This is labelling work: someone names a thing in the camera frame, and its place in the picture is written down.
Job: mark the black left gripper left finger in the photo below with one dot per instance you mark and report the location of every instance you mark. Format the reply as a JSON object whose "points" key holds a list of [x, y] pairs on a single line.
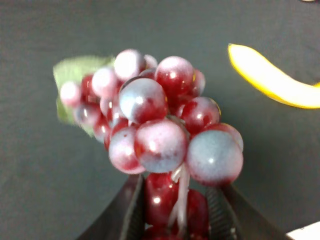
{"points": [[123, 218]]}

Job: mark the red artificial grape bunch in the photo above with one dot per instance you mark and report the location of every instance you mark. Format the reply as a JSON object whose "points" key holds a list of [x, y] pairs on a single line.
{"points": [[152, 118]]}

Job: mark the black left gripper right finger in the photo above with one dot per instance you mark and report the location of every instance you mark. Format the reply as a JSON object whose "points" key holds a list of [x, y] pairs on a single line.
{"points": [[231, 217]]}

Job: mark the black tablecloth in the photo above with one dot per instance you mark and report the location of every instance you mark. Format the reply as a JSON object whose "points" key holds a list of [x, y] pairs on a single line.
{"points": [[55, 180]]}

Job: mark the yellow banana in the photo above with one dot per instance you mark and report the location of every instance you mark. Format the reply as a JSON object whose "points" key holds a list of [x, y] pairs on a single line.
{"points": [[270, 80]]}

